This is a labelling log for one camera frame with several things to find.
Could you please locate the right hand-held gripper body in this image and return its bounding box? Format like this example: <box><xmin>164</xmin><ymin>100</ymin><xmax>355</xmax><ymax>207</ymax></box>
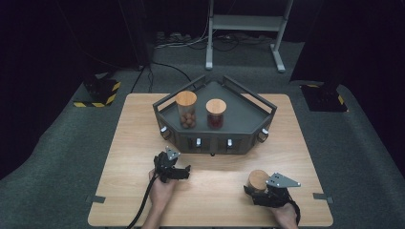
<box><xmin>265</xmin><ymin>172</ymin><xmax>302</xmax><ymax>210</ymax></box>

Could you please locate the person's left hand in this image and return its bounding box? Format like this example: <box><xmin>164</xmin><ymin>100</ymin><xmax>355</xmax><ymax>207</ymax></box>
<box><xmin>147</xmin><ymin>168</ymin><xmax>179</xmax><ymax>208</ymax></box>

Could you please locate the person's right hand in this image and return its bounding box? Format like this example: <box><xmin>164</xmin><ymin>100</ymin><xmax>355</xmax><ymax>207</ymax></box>
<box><xmin>270</xmin><ymin>201</ymin><xmax>300</xmax><ymax>227</ymax></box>

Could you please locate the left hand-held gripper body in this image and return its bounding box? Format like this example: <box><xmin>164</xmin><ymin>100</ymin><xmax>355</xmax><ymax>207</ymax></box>
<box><xmin>153</xmin><ymin>145</ymin><xmax>181</xmax><ymax>184</ymax></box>

